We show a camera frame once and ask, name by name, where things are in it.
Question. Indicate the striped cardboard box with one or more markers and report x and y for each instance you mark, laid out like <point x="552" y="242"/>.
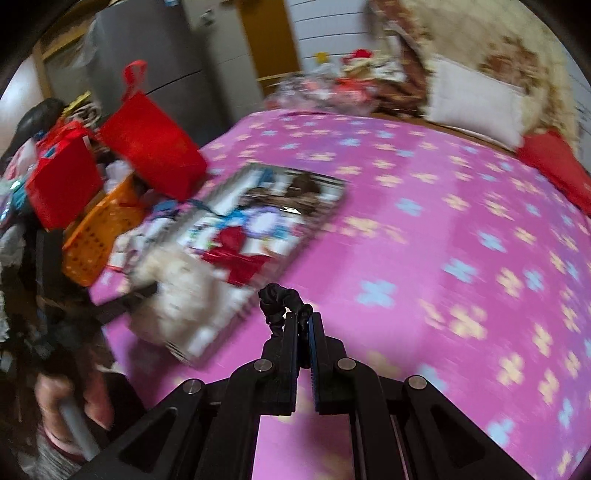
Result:
<point x="318" y="217"/>

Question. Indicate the black scrunchie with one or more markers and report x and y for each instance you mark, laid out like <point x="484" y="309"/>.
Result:
<point x="277" y="295"/>

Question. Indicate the yellow wooden door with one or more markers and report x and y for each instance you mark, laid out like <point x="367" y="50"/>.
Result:
<point x="272" y="37"/>

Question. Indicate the person's left forearm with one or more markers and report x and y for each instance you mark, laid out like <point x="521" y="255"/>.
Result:
<point x="51" y="454"/>

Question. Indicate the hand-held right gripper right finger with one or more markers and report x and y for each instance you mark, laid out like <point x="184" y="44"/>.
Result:
<point x="316" y="341"/>

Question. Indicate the red hair bow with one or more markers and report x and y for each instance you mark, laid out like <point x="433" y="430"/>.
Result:
<point x="235" y="256"/>

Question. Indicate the leopard print hair bow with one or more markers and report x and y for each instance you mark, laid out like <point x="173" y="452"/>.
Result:
<point x="302" y="184"/>

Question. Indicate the orange plastic basket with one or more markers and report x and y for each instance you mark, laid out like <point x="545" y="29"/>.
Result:
<point x="99" y="230"/>

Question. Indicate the beige pillow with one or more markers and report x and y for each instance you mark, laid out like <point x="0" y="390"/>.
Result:
<point x="475" y="101"/>

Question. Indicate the white fluffy plush toy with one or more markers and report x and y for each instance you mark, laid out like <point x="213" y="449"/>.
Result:
<point x="180" y="295"/>

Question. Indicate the small red bag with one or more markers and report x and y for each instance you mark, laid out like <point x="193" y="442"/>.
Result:
<point x="64" y="180"/>

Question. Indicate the pink floral bed sheet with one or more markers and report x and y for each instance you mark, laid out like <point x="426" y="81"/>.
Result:
<point x="415" y="240"/>

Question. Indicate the clear plastic bags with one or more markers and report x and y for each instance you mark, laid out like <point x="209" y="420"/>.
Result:
<point x="318" y="92"/>

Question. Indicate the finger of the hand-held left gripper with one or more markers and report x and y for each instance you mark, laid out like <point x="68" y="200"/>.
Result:
<point x="131" y="300"/>

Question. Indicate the brown floral blanket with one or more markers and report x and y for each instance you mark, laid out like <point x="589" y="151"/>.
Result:
<point x="406" y="83"/>

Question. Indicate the cream floral quilt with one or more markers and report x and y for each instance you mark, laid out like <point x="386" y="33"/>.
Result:
<point x="508" y="41"/>

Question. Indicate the red cushion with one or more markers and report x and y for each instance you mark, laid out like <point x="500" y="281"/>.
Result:
<point x="558" y="166"/>

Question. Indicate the grey refrigerator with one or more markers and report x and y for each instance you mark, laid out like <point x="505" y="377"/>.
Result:
<point x="157" y="55"/>

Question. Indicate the large red tote bag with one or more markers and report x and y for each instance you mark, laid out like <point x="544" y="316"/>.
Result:
<point x="152" y="143"/>

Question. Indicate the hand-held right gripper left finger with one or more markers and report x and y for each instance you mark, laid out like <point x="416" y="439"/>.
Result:
<point x="292" y="341"/>

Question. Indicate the person's left hand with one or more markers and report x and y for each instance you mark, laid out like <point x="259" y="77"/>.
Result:
<point x="94" y="387"/>

